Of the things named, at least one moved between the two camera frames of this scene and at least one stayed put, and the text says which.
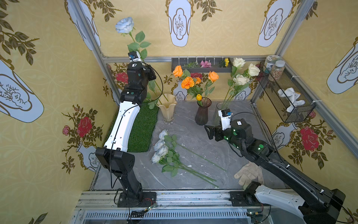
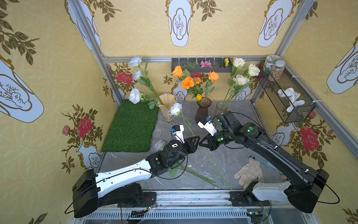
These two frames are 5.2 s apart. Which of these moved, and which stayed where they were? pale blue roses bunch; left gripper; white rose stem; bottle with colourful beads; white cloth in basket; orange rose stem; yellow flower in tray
Moved: pale blue roses bunch; left gripper
Stayed: bottle with colourful beads; yellow flower in tray; orange rose stem; white rose stem; white cloth in basket
